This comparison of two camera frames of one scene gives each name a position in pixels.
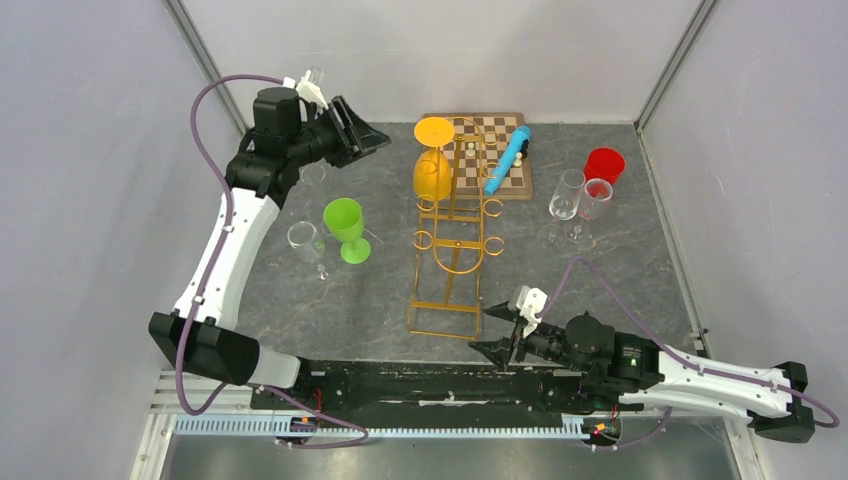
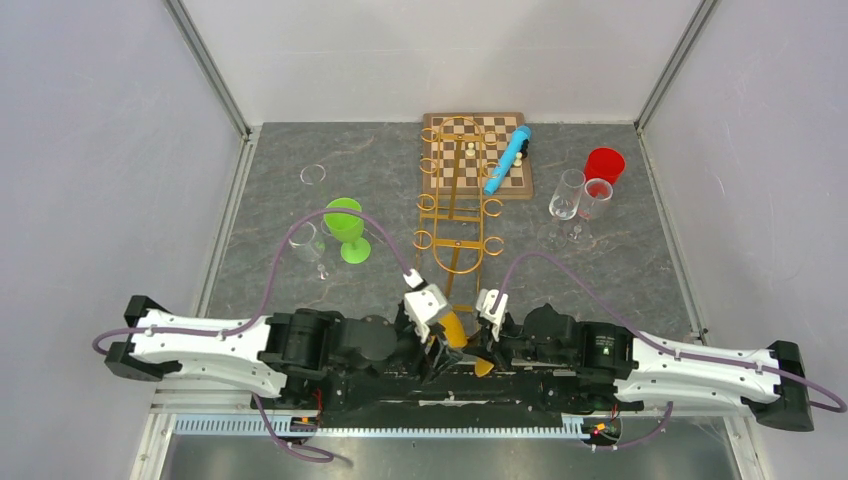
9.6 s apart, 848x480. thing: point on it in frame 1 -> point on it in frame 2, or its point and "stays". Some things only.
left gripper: (362, 136) -> (441, 356)
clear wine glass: (308, 244) stays
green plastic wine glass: (345, 222) stays
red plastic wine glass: (604, 163) stays
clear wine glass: (312, 174) stays
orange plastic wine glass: (435, 132) -> (458, 339)
